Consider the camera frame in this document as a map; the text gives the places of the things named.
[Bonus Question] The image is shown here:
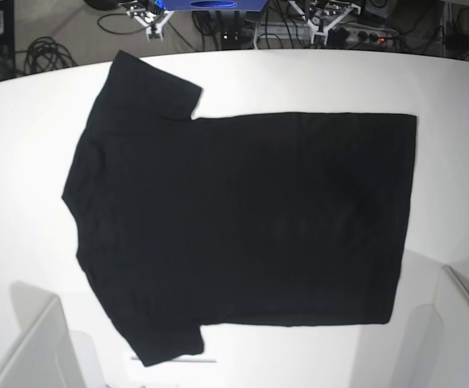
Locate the black T-shirt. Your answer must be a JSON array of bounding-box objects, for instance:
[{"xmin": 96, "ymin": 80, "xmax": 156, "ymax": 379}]
[{"xmin": 62, "ymin": 52, "xmax": 417, "ymax": 367}]

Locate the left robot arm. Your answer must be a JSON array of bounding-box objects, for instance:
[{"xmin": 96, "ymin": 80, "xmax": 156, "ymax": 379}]
[{"xmin": 287, "ymin": 1, "xmax": 363, "ymax": 44}]

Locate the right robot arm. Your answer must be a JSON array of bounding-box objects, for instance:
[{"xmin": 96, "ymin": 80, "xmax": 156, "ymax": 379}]
[{"xmin": 118, "ymin": 0, "xmax": 174, "ymax": 40}]

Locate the white power strip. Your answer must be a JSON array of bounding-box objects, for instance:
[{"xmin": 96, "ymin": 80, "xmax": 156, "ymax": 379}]
[{"xmin": 256, "ymin": 22, "xmax": 399, "ymax": 47}]

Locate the black device with lights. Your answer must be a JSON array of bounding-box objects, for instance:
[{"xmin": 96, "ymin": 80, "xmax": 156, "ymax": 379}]
[{"xmin": 215, "ymin": 11, "xmax": 246, "ymax": 44}]

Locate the blue box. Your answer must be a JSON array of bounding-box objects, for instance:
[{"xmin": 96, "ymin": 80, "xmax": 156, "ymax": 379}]
[{"xmin": 161, "ymin": 0, "xmax": 268, "ymax": 11}]

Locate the white left side panel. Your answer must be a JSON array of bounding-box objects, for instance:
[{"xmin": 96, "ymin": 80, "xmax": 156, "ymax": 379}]
[{"xmin": 0, "ymin": 294, "xmax": 87, "ymax": 387}]

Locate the white panel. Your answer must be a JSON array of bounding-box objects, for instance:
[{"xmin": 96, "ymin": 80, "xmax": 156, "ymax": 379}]
[
  {"xmin": 0, "ymin": 294, "xmax": 87, "ymax": 387},
  {"xmin": 393, "ymin": 266, "xmax": 469, "ymax": 387}
]

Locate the white right side panel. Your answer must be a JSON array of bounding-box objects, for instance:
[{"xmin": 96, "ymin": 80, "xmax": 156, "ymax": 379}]
[{"xmin": 393, "ymin": 266, "xmax": 469, "ymax": 387}]

